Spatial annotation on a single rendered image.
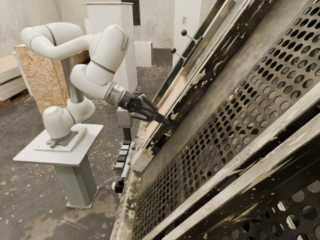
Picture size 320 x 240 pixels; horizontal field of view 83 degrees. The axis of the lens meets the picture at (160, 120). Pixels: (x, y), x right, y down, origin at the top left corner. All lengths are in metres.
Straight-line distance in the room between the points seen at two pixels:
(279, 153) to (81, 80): 0.66
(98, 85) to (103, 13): 2.85
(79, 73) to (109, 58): 0.12
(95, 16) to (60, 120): 2.40
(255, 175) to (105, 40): 0.64
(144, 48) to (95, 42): 5.41
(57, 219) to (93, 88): 1.60
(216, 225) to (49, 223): 1.90
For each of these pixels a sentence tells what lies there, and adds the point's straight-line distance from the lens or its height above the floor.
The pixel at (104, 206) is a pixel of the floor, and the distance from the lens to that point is 2.06.
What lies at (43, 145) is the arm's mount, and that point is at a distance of 1.68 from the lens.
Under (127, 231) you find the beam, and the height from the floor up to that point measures 0.89.
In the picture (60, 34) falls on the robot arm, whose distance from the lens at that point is 1.24.
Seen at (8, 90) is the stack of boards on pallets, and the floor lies 0.28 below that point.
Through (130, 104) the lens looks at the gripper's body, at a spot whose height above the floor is 1.33.
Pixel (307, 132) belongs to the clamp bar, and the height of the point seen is 1.55.
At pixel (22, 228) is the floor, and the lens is 2.25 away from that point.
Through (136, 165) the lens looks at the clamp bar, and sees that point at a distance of 1.03.
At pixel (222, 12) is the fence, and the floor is 1.66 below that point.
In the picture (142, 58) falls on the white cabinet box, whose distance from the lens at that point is 6.24.
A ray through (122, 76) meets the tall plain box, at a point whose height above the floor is 0.55.
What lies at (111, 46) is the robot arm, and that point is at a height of 1.56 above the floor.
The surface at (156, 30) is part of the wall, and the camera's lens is 9.29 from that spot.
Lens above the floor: 1.68
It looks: 32 degrees down
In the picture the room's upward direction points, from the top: straight up
